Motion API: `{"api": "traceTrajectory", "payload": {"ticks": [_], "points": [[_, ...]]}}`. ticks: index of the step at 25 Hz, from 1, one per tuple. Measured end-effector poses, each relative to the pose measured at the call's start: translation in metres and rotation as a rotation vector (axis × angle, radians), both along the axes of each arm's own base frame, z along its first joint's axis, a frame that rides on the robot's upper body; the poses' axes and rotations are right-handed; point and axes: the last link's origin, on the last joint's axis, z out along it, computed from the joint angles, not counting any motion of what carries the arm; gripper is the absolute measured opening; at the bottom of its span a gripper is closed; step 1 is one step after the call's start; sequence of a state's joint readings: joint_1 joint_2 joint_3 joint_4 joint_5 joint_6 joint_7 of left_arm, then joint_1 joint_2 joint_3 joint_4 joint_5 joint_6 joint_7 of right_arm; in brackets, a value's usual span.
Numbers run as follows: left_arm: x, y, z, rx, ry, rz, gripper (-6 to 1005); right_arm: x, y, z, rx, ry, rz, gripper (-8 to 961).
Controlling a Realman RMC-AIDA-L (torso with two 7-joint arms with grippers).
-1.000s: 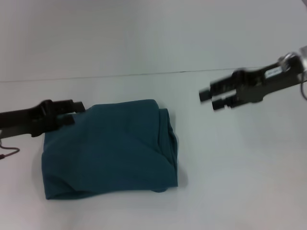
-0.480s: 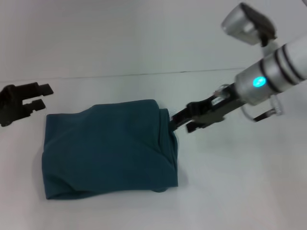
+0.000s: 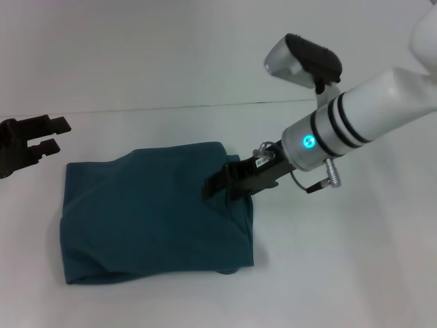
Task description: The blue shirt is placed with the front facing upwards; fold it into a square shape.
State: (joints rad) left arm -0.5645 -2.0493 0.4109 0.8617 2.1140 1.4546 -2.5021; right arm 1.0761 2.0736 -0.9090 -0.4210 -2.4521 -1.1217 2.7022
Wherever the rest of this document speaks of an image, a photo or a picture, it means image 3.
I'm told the right gripper cable with connector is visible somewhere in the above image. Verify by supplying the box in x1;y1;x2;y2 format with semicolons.
251;141;343;196

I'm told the teal t-shirt with FREE print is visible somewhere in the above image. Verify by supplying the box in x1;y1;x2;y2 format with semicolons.
59;140;255;286

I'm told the right wrist camera housing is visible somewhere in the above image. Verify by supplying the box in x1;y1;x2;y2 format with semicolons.
263;32;343;103

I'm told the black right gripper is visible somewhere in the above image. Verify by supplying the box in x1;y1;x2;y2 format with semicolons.
203;139;295;202

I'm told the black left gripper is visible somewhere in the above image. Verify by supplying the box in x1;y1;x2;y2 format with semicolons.
0;115;72;180

